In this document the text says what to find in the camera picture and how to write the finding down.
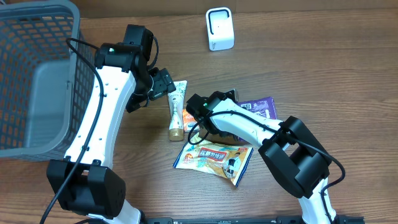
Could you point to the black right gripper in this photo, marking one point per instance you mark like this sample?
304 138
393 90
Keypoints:
224 133

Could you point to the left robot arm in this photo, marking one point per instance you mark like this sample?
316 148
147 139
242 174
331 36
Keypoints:
125 79

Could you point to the white gold cosmetic tube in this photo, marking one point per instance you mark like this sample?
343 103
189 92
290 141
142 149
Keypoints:
176 101

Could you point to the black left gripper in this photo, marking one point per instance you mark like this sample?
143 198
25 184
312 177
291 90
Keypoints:
164 82

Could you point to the yellow white snack bag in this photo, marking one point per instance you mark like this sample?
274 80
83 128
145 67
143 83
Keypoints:
229 162

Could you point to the grey plastic shopping basket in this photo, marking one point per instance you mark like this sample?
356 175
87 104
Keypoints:
45 81

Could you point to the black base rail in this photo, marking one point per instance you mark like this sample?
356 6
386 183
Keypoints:
277 220

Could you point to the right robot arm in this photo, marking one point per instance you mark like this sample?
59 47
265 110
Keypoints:
294 156

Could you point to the red purple snack pack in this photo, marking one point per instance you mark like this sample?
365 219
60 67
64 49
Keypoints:
264 107

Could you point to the small orange white packet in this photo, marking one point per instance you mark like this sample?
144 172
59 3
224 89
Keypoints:
188 121

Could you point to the white barcode scanner stand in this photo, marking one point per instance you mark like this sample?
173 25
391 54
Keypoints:
219 24

